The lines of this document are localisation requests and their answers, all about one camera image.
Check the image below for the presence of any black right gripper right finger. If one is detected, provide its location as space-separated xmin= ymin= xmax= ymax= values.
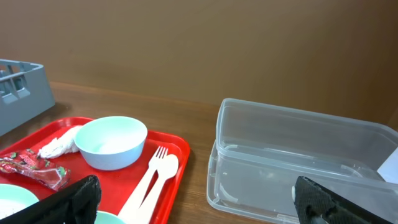
xmin=294 ymin=176 xmax=390 ymax=224

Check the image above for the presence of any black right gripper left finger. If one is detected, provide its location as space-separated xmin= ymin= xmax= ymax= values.
xmin=1 ymin=175 xmax=102 ymax=224

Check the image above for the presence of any mint green bowl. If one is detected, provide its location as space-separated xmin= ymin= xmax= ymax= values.
xmin=94 ymin=211 xmax=126 ymax=224

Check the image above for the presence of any light blue bowl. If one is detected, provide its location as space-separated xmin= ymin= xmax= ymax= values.
xmin=74 ymin=116 xmax=149 ymax=170

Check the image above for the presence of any grey dishwasher rack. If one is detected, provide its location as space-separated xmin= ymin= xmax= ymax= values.
xmin=1 ymin=59 xmax=55 ymax=135

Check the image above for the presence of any white plastic fork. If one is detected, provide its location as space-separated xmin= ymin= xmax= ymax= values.
xmin=118 ymin=146 xmax=168 ymax=223

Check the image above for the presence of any red plastic tray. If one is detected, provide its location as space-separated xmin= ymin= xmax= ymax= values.
xmin=1 ymin=117 xmax=190 ymax=224

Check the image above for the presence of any crumpled white napkin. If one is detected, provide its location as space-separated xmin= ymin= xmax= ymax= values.
xmin=38 ymin=126 xmax=82 ymax=159

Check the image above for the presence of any light blue plate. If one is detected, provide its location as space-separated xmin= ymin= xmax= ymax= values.
xmin=0 ymin=184 xmax=39 ymax=219

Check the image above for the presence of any red snack wrapper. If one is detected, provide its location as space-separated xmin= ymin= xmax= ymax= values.
xmin=1 ymin=149 xmax=71 ymax=191

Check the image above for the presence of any clear plastic bin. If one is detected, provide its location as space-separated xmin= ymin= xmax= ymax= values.
xmin=206 ymin=98 xmax=397 ymax=223

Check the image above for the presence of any white plastic spoon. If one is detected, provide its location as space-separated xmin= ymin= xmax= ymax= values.
xmin=133 ymin=154 xmax=178 ymax=224

